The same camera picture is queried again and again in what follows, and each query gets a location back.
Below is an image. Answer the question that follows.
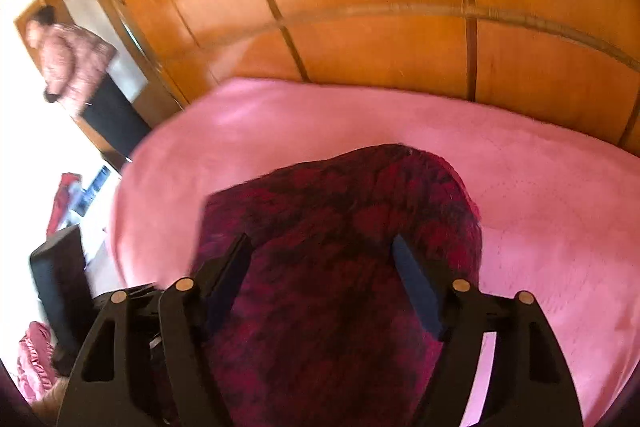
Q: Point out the red black floral garment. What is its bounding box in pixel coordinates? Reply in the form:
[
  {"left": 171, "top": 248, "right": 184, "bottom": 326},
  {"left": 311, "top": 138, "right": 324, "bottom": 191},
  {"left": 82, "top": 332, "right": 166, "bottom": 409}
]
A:
[{"left": 150, "top": 143, "right": 485, "bottom": 427}]

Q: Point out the red bag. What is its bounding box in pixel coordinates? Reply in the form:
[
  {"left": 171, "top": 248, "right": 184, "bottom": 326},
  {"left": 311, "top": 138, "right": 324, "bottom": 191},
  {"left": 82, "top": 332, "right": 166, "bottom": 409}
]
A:
[{"left": 46, "top": 173, "right": 84, "bottom": 238}]

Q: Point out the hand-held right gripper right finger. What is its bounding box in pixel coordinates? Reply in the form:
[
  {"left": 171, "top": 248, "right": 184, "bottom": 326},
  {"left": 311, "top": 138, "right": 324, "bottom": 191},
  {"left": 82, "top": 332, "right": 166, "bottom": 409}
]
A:
[{"left": 391, "top": 235, "right": 584, "bottom": 427}]

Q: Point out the black case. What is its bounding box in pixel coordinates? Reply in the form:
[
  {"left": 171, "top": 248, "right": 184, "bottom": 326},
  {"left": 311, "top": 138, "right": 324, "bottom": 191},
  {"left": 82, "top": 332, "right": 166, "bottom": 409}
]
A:
[{"left": 29, "top": 224, "right": 97, "bottom": 362}]

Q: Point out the pink bed sheet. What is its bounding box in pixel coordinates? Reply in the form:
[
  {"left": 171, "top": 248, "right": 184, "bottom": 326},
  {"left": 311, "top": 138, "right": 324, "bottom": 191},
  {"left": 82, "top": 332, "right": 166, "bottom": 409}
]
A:
[{"left": 109, "top": 77, "right": 640, "bottom": 427}]

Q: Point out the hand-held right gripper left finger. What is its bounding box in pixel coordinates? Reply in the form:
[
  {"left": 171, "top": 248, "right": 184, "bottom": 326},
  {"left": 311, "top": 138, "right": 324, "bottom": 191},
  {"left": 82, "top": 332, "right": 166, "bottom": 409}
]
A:
[{"left": 56, "top": 233, "right": 254, "bottom": 427}]

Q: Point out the pink quilted cloth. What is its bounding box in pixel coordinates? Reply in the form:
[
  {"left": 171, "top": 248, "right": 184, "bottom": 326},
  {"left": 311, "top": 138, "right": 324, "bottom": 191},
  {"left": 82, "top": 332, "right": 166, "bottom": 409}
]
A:
[{"left": 16, "top": 321, "right": 59, "bottom": 404}]

